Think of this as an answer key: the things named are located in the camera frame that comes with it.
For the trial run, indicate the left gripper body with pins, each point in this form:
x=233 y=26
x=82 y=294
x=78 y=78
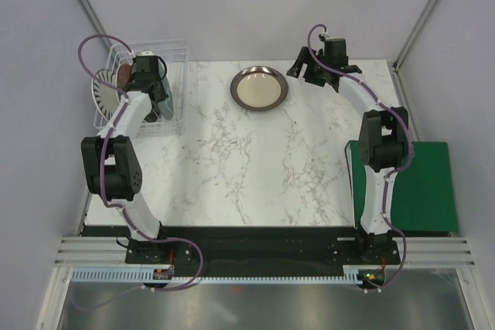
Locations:
x=162 y=93

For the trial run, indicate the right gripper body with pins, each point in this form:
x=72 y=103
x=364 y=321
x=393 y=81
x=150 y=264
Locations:
x=315 y=72

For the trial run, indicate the teal green plate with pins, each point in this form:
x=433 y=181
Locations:
x=166 y=106

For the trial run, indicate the brown rim cream plate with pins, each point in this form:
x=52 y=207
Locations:
x=259 y=88

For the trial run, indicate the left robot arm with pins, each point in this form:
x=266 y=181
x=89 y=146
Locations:
x=111 y=165

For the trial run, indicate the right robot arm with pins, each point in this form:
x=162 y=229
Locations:
x=385 y=145

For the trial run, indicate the red plate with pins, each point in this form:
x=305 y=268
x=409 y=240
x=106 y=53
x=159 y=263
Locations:
x=123 y=75

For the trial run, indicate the white black radial plate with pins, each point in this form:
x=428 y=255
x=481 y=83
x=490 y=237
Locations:
x=107 y=99

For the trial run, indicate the green binder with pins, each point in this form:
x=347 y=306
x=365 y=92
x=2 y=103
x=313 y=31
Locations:
x=423 y=202

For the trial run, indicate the white wire dish rack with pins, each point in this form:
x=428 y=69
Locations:
x=175 y=53

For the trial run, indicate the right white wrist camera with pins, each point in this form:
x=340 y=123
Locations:
x=326 y=34

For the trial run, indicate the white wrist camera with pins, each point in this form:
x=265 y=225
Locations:
x=146 y=53
x=326 y=34

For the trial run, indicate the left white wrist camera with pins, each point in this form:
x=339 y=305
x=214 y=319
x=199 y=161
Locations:
x=146 y=53

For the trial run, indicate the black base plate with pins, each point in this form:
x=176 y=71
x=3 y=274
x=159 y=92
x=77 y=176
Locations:
x=220 y=251

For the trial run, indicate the white cable duct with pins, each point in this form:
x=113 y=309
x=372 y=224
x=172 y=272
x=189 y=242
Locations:
x=156 y=276

